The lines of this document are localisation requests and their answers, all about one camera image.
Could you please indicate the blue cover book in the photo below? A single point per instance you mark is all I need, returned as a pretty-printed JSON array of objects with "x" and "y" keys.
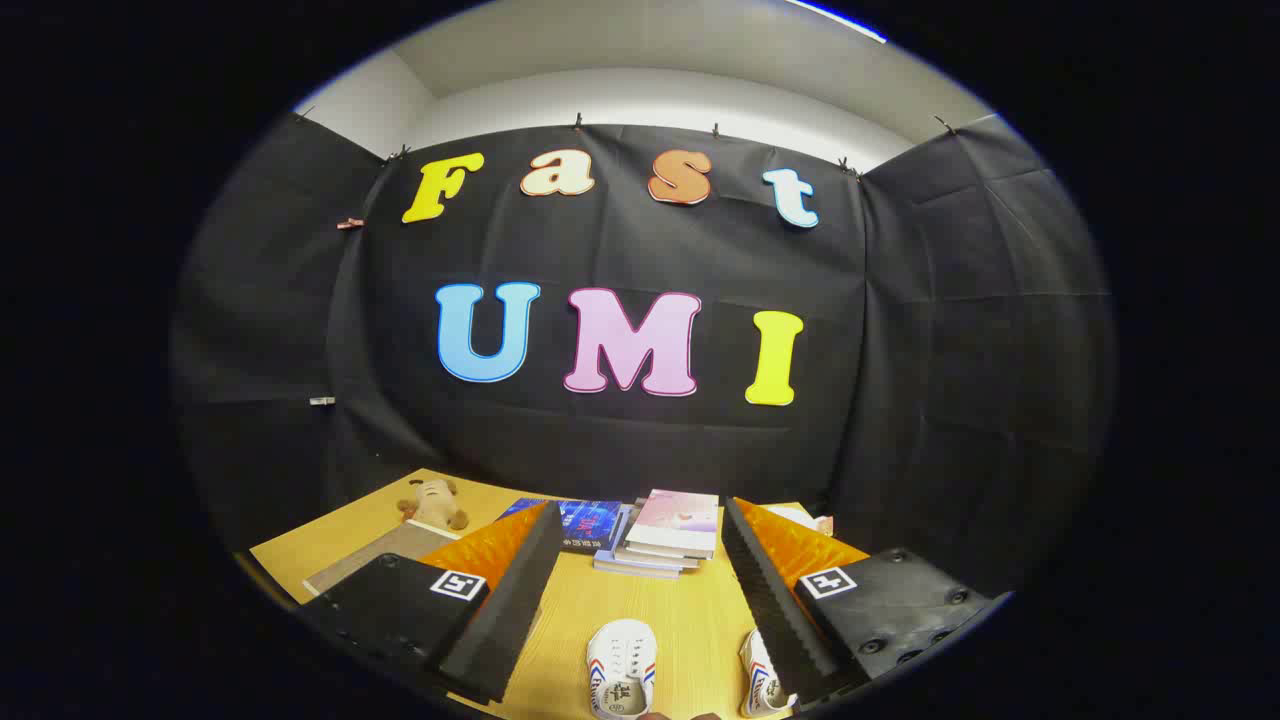
[{"x": 590, "y": 522}]

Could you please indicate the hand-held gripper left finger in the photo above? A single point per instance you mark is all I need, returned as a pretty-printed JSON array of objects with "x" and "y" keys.
[{"x": 500, "y": 620}]

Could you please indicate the black backdrop cloth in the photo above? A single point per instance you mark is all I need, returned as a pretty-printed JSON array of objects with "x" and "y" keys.
[{"x": 900, "y": 350}]

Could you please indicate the white plush toy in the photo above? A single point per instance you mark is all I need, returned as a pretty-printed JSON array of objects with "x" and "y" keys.
[{"x": 805, "y": 517}]

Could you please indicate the cream storage box with lid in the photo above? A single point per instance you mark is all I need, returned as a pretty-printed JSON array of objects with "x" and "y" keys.
[{"x": 385, "y": 545}]

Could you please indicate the pink cover book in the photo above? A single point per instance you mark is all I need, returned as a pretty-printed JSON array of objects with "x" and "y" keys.
[{"x": 680, "y": 515}]

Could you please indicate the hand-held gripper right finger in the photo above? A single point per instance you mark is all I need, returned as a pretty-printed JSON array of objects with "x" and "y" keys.
[{"x": 775, "y": 610}]

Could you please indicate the brown plush dog toy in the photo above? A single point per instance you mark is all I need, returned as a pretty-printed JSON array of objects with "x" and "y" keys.
[{"x": 435, "y": 500}]

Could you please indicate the white canvas shoe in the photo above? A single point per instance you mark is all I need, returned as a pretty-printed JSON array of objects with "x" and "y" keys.
[
  {"x": 762, "y": 685},
  {"x": 620, "y": 660}
]

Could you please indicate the white paperback book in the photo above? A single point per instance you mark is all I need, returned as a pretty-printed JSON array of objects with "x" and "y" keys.
[{"x": 655, "y": 558}]

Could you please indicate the pale lavender book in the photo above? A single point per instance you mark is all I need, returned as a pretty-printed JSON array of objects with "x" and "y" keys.
[{"x": 635, "y": 568}]

